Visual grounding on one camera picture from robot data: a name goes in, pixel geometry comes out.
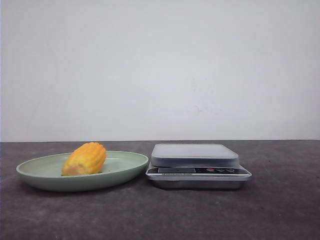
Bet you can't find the yellow corn cob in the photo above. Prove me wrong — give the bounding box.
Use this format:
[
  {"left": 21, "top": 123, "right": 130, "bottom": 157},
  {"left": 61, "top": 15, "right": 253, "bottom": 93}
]
[{"left": 61, "top": 142, "right": 107, "bottom": 176}]

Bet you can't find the silver digital kitchen scale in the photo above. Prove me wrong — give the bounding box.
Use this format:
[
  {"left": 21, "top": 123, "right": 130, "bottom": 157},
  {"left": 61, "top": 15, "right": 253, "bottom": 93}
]
[{"left": 145, "top": 143, "right": 252, "bottom": 189}]

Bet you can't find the light green oval plate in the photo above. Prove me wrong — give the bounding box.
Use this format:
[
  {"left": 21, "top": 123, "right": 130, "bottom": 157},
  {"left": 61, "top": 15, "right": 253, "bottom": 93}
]
[{"left": 16, "top": 151, "right": 149, "bottom": 192}]

